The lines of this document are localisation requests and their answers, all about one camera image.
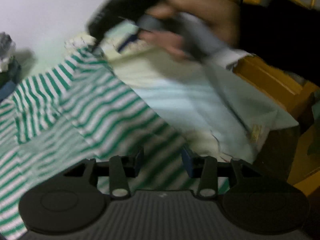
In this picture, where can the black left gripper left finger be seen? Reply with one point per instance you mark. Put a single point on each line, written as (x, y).
(79, 195)

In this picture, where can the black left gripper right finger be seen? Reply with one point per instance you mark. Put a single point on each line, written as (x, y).
(250, 197)

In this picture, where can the green white striped shirt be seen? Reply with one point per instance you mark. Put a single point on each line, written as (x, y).
(81, 110)

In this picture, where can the right hand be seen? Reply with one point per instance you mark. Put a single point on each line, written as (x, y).
(220, 16)

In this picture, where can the blue folded garment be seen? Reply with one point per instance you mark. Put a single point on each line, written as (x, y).
(10, 79)

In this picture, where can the wooden bed frame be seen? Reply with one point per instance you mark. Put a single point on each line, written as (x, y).
(283, 33)

